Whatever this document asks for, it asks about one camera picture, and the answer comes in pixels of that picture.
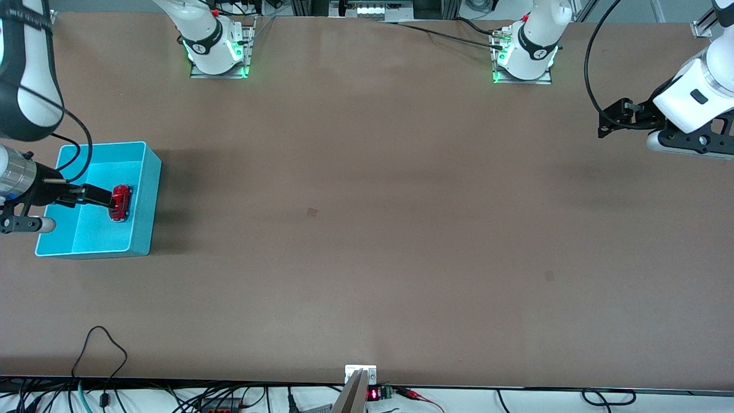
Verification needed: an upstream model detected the red wire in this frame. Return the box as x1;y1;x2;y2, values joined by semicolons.
396;389;445;412

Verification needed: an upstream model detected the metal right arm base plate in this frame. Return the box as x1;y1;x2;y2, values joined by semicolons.
190;16;256;79

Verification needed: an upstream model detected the black cable with inline box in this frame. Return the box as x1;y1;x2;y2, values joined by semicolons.
70;326;129;409

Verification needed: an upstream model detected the long black table cable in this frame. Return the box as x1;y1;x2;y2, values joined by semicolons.
378;21;506;51

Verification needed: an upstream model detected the grey camera post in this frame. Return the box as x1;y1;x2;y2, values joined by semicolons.
331;369;369;413

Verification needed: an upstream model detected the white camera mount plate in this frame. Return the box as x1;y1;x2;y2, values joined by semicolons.
345;365;378;385

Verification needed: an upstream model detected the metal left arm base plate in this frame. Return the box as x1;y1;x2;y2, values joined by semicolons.
492;26;553;85

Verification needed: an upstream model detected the blue plastic box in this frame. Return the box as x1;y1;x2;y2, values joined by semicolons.
34;141;163;260

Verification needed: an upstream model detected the aluminium corner bracket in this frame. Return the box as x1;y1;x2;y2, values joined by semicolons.
691;0;723;38

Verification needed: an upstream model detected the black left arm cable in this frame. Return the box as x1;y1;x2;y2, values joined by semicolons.
584;0;646;131

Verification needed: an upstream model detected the metal rack with lit panel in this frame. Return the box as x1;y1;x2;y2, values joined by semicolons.
330;0;415;22

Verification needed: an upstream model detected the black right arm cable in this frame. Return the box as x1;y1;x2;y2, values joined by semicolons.
0;77;93;184

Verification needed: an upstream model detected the short black table cable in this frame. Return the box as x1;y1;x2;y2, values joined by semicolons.
456;17;499;36

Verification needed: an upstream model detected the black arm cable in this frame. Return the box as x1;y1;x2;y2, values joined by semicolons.
584;0;646;131
0;77;93;184

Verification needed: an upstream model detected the black looped cable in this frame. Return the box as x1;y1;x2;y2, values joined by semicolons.
581;388;637;406

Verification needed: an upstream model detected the red beetle toy car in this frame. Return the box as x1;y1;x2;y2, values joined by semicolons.
109;184;134;223

